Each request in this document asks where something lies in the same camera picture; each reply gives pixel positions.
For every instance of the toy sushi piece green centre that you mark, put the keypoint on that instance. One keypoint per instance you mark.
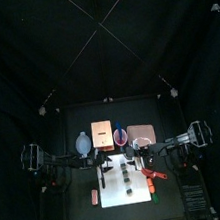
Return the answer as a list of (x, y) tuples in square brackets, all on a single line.
[(127, 180)]

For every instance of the pink rectangular plate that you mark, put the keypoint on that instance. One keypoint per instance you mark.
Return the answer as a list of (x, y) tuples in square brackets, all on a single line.
[(141, 131)]

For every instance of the wooden box red drawer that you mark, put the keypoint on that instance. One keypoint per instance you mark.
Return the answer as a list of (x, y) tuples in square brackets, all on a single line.
[(102, 133)]

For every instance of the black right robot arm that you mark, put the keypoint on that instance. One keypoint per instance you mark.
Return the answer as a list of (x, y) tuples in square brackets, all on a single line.
[(187, 138)]

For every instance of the red toy knife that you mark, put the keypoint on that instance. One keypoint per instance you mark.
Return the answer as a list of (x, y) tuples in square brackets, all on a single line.
[(156, 174)]

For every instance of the pale blue bowl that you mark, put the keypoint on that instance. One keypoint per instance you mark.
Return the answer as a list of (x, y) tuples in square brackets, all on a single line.
[(83, 144)]

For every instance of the white text label sticker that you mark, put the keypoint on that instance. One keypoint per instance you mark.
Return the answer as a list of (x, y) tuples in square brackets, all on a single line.
[(195, 199)]

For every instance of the pink toy salmon piece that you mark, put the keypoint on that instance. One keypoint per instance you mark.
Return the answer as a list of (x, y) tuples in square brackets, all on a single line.
[(94, 197)]

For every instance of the orange toy carrot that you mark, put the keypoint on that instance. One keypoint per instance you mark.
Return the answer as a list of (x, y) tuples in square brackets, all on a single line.
[(150, 185)]

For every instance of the red plastic cup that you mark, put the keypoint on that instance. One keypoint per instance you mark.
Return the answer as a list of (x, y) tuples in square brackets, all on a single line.
[(117, 140)]

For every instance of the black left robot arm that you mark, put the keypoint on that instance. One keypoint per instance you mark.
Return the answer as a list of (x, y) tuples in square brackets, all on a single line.
[(39, 157)]

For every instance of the toy sushi piece dark wrap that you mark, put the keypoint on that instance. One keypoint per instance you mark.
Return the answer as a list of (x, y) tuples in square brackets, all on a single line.
[(123, 165), (125, 172)]

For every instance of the blue utensil in cup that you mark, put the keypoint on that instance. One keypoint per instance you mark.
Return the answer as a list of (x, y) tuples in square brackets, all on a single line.
[(119, 129)]

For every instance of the silver frame bracket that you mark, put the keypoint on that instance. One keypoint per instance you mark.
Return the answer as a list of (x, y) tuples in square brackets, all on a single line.
[(41, 110), (107, 99), (174, 92), (216, 7)]

